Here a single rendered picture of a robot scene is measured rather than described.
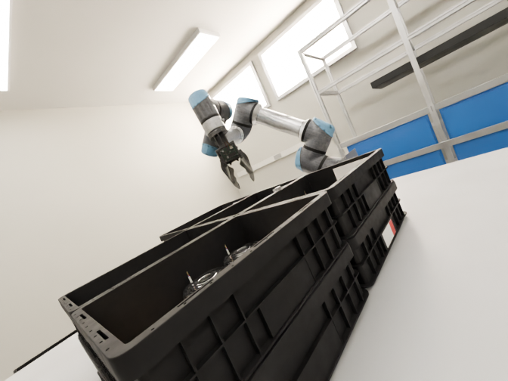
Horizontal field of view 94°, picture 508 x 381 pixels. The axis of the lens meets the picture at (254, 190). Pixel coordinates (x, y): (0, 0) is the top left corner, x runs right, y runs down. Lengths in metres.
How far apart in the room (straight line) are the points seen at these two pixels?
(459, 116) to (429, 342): 2.25
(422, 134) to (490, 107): 0.44
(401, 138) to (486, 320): 2.22
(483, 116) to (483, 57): 1.00
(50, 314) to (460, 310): 3.38
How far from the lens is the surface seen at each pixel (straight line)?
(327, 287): 0.42
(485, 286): 0.56
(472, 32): 2.63
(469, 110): 2.59
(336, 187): 0.50
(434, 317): 0.50
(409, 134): 2.60
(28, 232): 3.48
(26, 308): 3.45
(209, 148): 0.98
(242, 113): 1.30
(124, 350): 0.25
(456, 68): 3.45
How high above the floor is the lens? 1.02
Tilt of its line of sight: 4 degrees down
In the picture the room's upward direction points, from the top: 24 degrees counter-clockwise
